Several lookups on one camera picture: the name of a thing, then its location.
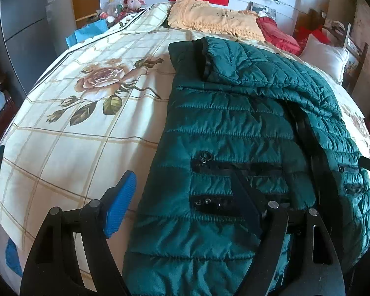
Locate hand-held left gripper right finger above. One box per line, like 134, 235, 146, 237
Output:
231, 168, 347, 296

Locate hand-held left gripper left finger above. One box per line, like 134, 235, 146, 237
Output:
20, 170, 138, 296

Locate green quilted jacket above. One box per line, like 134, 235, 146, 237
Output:
122, 36, 370, 296

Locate red clothes on chair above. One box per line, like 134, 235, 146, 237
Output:
294, 26, 330, 48

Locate floral checked bed sheet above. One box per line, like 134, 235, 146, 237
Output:
0, 1, 370, 293

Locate wooden chair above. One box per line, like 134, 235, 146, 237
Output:
308, 9, 369, 96

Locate white pillow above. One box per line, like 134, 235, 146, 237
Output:
299, 34, 350, 84

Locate blue cloth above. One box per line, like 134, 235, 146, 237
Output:
5, 237, 23, 276

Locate red heart-shaped cushion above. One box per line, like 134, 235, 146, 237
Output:
255, 17, 302, 56

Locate yellow ruffled pillow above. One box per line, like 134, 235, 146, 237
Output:
167, 0, 266, 42

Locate framed photo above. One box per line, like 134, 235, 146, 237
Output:
249, 1, 276, 19

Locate grey refrigerator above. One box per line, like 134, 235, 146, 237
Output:
0, 0, 64, 90

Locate cluster of small toys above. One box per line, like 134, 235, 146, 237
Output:
99, 0, 128, 27

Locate plush toy with red hat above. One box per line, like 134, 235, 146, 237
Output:
125, 0, 147, 11

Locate wooden door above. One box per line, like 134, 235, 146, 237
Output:
74, 0, 101, 30

